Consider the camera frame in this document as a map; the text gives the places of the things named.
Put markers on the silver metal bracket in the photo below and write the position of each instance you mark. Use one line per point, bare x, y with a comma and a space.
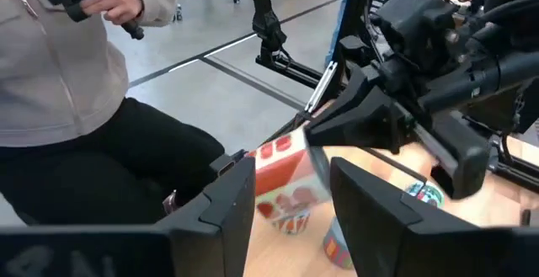
320, 87

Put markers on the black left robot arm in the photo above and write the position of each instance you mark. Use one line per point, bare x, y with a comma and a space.
484, 79

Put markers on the person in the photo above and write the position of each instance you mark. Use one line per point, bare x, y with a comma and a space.
54, 79

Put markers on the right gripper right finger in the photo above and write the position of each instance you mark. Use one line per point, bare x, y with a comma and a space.
387, 239

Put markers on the blue panel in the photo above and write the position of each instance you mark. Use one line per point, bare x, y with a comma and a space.
339, 16

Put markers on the black metal stand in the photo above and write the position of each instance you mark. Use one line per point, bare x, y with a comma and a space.
269, 37

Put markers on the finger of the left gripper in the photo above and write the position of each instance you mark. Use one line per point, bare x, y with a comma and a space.
362, 125
358, 87

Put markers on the person's hand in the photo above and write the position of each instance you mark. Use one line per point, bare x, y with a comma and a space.
113, 3

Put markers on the colourful corn can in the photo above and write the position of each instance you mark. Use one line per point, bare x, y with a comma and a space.
337, 243

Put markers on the diced tomato can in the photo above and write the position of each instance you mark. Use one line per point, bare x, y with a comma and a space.
286, 172

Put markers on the carrot print can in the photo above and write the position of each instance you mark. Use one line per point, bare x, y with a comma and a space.
425, 195

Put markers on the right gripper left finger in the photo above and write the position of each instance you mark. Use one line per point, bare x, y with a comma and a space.
219, 235

